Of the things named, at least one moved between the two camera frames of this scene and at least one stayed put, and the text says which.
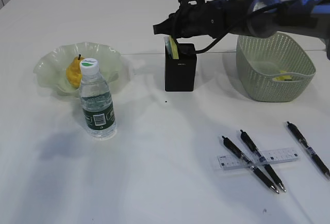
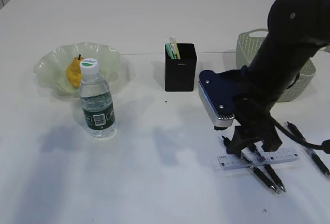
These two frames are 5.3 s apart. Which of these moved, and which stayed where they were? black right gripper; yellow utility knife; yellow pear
Moved: black right gripper
Stayed: yellow pear; yellow utility knife
